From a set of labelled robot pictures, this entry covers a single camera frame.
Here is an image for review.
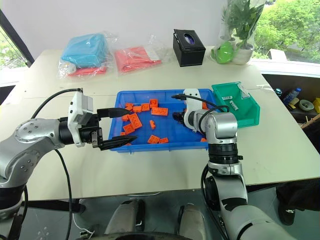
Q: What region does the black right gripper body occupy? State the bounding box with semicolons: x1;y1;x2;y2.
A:
178;109;189;126

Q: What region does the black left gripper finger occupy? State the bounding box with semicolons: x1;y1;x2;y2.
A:
96;107;131;119
99;135;139;151

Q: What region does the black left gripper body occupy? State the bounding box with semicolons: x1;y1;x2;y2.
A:
79;111;104;151

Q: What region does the blue plastic bin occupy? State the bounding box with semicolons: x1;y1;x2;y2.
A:
108;88;218;154

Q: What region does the green plastic bin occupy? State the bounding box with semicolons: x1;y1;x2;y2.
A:
211;80;261;130

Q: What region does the clear bin label holder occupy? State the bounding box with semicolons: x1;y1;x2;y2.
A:
238;83;251;100

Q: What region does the long orange toy brick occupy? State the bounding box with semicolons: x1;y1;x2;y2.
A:
150;107;169;117

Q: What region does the large orange toy brick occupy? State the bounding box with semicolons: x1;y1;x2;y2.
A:
127;112;143;129

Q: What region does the red cloth under blue cloth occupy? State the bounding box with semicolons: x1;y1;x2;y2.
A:
66;65;109;77

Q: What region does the red cloth in plastic bag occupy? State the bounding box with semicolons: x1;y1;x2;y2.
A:
114;46;163;74

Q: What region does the black tissue box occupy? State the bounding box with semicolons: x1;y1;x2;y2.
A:
172;28;207;68

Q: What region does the blue cloth in plastic bag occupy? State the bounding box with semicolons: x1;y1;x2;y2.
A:
60;33;109;70

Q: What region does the green watering can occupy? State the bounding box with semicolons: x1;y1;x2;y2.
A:
210;40;238;65

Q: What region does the grey and black rounded shape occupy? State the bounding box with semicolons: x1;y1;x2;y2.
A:
104;198;146;236
177;203;207;240

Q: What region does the potted plant in white pot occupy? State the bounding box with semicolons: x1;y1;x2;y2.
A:
221;0;266;66

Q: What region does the small white plant pot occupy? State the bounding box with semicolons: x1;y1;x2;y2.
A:
226;36;238;49

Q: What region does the blue water bottle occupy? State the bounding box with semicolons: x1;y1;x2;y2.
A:
283;87;303;104

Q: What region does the black shoe with white mark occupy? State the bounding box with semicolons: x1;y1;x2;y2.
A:
276;197;298;226

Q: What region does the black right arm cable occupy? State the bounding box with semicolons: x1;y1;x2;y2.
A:
171;93;231;136

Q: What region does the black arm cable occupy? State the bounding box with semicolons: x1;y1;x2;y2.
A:
171;93;231;136
30;87;84;240

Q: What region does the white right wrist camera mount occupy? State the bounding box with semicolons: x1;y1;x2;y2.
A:
183;88;210;135

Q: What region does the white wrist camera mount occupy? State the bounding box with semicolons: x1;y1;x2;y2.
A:
67;90;95;148
183;88;210;135

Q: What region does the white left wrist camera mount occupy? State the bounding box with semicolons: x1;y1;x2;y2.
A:
67;90;95;148

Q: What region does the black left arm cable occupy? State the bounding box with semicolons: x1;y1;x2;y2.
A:
30;87;84;240

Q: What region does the black table frame bar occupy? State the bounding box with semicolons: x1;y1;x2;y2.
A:
21;199;86;214

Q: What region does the thin white floor cable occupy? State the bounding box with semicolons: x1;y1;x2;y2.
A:
71;212;96;239

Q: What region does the black window frame bar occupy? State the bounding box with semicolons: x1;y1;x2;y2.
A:
0;8;35;68

